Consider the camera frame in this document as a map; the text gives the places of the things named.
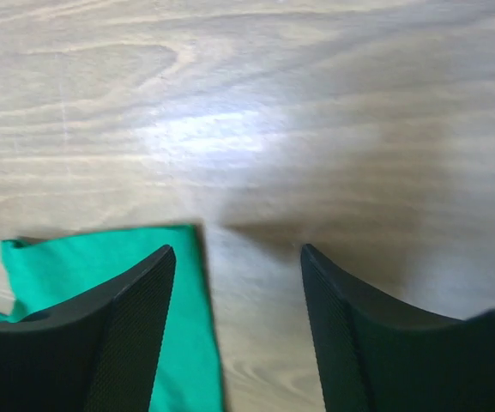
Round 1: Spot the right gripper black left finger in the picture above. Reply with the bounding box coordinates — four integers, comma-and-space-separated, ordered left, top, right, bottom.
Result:
0, 245, 176, 411

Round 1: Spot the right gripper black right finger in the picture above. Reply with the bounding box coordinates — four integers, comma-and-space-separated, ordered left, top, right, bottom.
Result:
300, 245, 495, 411

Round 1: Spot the green t shirt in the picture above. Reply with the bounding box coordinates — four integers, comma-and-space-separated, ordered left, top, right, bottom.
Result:
0, 226, 225, 412

